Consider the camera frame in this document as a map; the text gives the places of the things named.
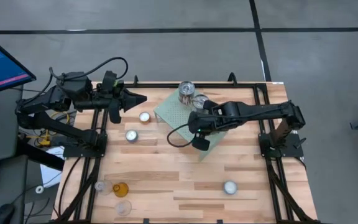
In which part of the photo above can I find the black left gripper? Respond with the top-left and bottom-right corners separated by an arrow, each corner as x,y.
99,88 -> 148,124

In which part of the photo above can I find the silver lidded tin candle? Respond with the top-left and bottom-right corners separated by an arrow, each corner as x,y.
178,80 -> 196,106
192,94 -> 210,110

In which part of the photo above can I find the amber glass candle holder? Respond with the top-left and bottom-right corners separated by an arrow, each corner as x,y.
112,182 -> 130,198

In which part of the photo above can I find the clear ribbed glass candle holder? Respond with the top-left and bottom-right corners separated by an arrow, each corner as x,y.
94,179 -> 114,197
114,199 -> 132,217

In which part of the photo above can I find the light green cutting mat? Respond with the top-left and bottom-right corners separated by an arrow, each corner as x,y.
153,89 -> 229,162

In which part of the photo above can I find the yellow clamp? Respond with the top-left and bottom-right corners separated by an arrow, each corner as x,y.
25,128 -> 55,147

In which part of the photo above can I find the white paper sheet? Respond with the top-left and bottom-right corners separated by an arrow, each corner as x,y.
39,145 -> 67,189

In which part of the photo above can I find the black computer mouse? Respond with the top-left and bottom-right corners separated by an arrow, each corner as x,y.
0,203 -> 17,224

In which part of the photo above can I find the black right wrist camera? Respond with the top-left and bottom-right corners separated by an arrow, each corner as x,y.
191,133 -> 211,152

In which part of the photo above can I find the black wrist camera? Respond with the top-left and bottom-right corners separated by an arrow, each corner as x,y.
191,133 -> 211,152
102,70 -> 118,94

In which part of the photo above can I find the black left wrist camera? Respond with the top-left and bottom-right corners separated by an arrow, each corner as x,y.
102,70 -> 118,94

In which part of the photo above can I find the black aluminium rig frame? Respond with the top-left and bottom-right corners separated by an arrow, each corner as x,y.
53,72 -> 323,224

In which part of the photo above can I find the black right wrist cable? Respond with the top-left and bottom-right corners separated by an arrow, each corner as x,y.
166,123 -> 198,149

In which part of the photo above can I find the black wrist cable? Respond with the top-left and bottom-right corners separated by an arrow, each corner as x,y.
166,123 -> 198,149
48,57 -> 129,82

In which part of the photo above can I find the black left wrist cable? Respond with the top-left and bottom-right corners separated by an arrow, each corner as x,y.
48,57 -> 129,82

